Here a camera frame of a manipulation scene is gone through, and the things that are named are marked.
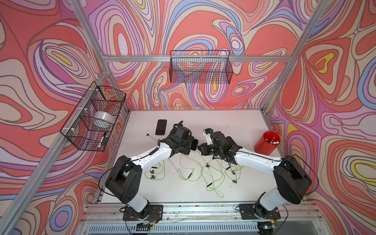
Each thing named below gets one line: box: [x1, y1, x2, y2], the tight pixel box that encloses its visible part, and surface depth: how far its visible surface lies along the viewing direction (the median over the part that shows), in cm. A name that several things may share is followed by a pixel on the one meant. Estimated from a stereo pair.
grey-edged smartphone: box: [155, 119, 167, 136], surface depth 113 cm
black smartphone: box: [190, 138, 199, 151], surface depth 88 cm
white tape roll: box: [93, 111, 116, 129], surface depth 73 cm
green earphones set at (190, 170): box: [167, 153, 204, 182], surface depth 90 cm
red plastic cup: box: [254, 130, 282, 156], surface depth 90 cm
